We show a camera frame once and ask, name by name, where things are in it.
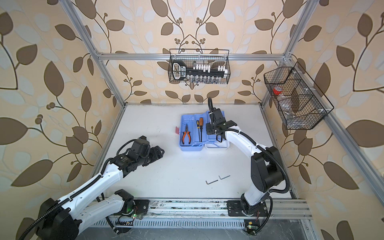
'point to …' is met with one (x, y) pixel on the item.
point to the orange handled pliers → (184, 134)
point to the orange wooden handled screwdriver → (201, 125)
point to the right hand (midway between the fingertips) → (211, 128)
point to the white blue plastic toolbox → (192, 132)
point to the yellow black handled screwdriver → (198, 124)
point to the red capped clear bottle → (277, 90)
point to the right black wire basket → (300, 102)
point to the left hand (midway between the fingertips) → (162, 152)
